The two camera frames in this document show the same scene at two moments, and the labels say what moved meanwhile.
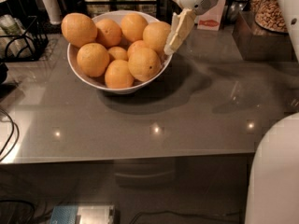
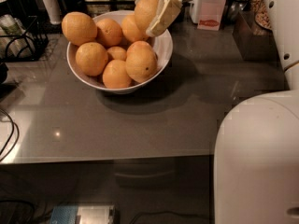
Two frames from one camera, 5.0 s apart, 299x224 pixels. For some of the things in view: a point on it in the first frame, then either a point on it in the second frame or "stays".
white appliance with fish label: (211, 20) stays
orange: (118, 75) stays
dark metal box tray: (256, 44) stays
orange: (157, 34) → (145, 10)
